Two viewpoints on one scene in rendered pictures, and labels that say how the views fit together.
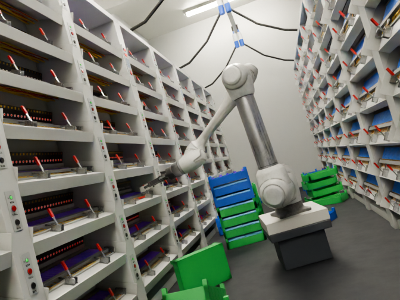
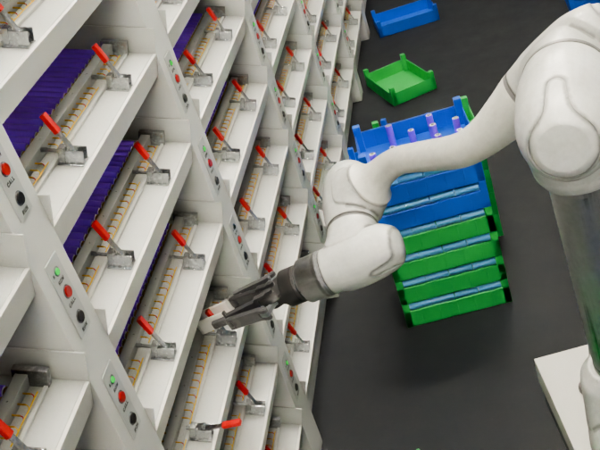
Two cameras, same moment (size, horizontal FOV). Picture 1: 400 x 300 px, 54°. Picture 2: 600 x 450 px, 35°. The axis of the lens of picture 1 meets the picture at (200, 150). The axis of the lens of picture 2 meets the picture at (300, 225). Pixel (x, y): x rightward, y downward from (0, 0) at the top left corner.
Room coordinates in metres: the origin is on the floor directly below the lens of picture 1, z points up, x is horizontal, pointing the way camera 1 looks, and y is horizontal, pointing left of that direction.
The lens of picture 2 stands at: (0.75, 0.04, 1.67)
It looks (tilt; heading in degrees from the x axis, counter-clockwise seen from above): 30 degrees down; 4
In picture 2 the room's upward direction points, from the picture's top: 19 degrees counter-clockwise
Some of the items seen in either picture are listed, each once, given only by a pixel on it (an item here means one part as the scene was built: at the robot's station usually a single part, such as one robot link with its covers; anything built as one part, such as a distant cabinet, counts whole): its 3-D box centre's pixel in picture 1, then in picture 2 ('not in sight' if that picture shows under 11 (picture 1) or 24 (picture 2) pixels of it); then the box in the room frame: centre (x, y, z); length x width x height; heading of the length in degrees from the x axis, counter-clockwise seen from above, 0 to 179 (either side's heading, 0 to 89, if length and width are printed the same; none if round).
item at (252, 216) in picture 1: (239, 216); (438, 238); (3.02, -0.15, 0.20); 0.30 x 0.20 x 0.08; 87
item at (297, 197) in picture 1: (281, 184); not in sight; (2.15, -0.38, 0.43); 0.18 x 0.16 x 0.22; 160
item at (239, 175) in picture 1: (228, 176); (413, 139); (3.02, -0.15, 0.52); 0.30 x 0.20 x 0.08; 87
